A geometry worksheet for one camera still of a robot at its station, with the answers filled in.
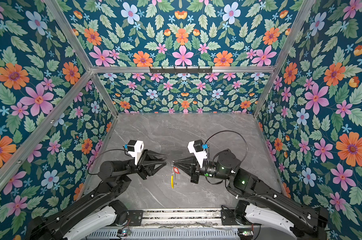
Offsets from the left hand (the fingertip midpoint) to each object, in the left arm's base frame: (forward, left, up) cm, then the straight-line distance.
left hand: (164, 163), depth 50 cm
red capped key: (0, -3, -8) cm, 8 cm away
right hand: (+1, -4, -3) cm, 5 cm away
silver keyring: (+10, +1, -40) cm, 42 cm away
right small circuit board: (-19, -34, -40) cm, 56 cm away
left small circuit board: (-16, +25, -40) cm, 50 cm away
